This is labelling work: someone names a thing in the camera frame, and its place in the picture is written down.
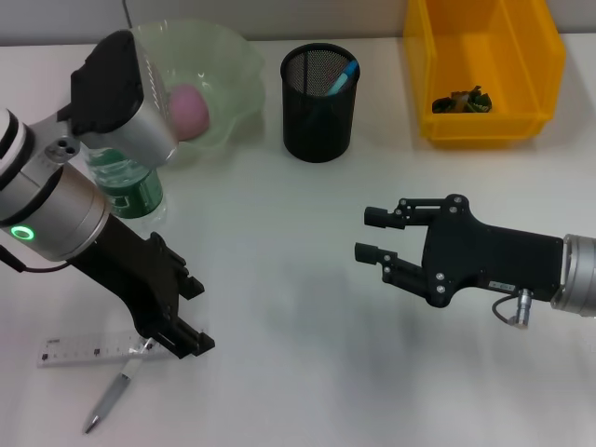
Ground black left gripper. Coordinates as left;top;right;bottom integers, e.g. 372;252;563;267
69;216;216;359

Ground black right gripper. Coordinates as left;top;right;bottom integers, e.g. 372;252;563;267
353;194;567;309

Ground transparent plastic ruler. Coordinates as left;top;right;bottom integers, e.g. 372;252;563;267
36;327;211;370

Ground clear bottle with green label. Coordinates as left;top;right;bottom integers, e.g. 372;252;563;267
86;147;168;230

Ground blue scissors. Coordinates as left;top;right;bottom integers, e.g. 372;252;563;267
306;59;360;127

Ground green plastic wrapper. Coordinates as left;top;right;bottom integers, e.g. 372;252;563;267
430;85;494;115

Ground pink toy peach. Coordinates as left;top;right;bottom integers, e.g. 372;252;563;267
167;83;210;141

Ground black mesh pen cup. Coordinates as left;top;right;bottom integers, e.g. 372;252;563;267
279;42;361;164

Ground clear silver ballpoint pen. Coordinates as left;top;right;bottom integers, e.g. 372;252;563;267
82;338;156;436

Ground green glass fruit plate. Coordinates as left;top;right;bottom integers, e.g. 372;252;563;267
129;19;267;171

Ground yellow plastic storage bin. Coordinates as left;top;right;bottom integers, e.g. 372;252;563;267
402;0;567;150

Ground right gripper grey cable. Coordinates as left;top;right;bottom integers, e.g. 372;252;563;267
492;287;535;328

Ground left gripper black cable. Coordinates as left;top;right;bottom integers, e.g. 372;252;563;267
0;244;72;275

